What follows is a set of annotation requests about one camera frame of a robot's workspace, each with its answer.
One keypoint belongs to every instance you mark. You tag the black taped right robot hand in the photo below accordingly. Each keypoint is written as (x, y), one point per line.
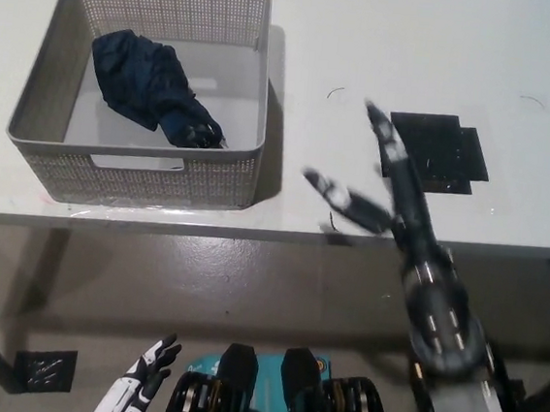
(441, 305)

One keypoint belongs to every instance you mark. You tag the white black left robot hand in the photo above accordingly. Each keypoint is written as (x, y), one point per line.
(133, 387)

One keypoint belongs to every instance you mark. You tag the navy umbrella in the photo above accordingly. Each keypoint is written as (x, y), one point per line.
(136, 76)

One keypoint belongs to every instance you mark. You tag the black left robot body block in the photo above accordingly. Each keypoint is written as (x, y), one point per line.
(200, 403)

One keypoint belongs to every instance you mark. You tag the large black tape square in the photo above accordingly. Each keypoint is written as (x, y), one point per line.
(436, 148)

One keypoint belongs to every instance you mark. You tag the clear tape strip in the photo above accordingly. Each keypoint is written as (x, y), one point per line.
(123, 210)

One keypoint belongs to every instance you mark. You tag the grey perforated plastic basket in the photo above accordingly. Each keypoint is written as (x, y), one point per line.
(42, 144)

